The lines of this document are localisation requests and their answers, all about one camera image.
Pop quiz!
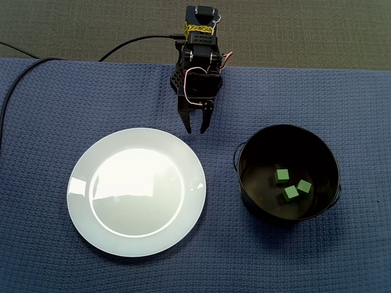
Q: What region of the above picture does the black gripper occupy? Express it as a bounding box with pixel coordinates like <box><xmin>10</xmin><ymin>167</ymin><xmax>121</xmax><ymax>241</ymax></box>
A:
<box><xmin>177</xmin><ymin>70</ymin><xmax>222</xmax><ymax>135</ymax></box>

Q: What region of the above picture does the green cube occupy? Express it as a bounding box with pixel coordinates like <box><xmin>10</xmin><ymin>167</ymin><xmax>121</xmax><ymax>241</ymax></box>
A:
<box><xmin>282</xmin><ymin>185</ymin><xmax>299</xmax><ymax>203</ymax></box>
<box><xmin>296</xmin><ymin>179</ymin><xmax>313</xmax><ymax>195</ymax></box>
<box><xmin>274</xmin><ymin>168</ymin><xmax>290</xmax><ymax>185</ymax></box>

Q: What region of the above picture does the white round plate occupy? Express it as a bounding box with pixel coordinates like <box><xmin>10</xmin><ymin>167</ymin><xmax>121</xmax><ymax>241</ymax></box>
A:
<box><xmin>66</xmin><ymin>127</ymin><xmax>207</xmax><ymax>258</ymax></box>

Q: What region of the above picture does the black metal bucket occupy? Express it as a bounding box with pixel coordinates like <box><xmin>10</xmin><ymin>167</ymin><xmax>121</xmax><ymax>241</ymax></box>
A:
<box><xmin>233</xmin><ymin>123</ymin><xmax>342</xmax><ymax>227</ymax></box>

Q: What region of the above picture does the blue woven cloth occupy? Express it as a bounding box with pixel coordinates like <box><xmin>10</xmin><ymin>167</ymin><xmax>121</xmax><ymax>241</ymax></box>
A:
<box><xmin>0</xmin><ymin>57</ymin><xmax>391</xmax><ymax>293</ymax></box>

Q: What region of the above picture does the thin black cable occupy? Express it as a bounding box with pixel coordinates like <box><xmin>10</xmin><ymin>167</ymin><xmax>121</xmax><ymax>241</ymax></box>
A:
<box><xmin>0</xmin><ymin>40</ymin><xmax>40</xmax><ymax>60</ymax></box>

